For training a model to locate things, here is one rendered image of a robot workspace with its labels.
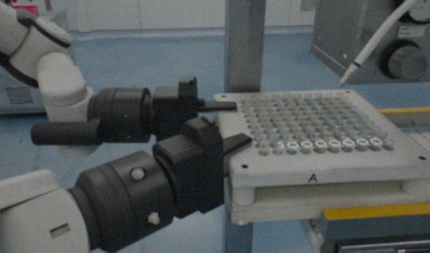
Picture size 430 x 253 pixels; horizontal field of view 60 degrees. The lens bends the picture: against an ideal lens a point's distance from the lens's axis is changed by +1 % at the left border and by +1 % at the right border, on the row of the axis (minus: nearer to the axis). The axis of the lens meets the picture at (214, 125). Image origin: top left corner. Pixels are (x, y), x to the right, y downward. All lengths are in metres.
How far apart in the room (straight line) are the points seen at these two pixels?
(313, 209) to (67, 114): 0.37
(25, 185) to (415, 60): 0.33
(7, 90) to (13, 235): 2.85
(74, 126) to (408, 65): 0.42
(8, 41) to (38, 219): 0.52
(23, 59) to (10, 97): 2.39
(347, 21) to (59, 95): 0.40
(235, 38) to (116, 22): 5.14
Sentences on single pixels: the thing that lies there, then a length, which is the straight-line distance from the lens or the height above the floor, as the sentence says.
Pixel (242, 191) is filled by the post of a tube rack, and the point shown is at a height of 1.01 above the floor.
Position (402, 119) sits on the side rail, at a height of 0.97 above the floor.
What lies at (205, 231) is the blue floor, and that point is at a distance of 1.87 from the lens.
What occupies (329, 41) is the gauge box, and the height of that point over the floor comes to 1.18.
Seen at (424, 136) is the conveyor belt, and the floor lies 0.94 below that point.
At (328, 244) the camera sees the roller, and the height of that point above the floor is 0.93.
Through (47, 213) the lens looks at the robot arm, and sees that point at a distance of 0.36.
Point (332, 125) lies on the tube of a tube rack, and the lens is 0.52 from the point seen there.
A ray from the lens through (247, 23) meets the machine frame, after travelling 0.63.
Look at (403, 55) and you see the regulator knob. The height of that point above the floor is 1.18.
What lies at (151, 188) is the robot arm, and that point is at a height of 1.05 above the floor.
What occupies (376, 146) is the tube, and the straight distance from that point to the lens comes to 0.50.
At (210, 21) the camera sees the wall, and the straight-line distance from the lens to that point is 5.71.
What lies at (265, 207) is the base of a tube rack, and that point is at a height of 0.99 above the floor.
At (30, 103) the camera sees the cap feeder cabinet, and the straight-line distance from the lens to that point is 3.18.
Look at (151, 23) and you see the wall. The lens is 5.69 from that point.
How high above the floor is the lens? 1.27
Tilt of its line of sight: 27 degrees down
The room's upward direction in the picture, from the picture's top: straight up
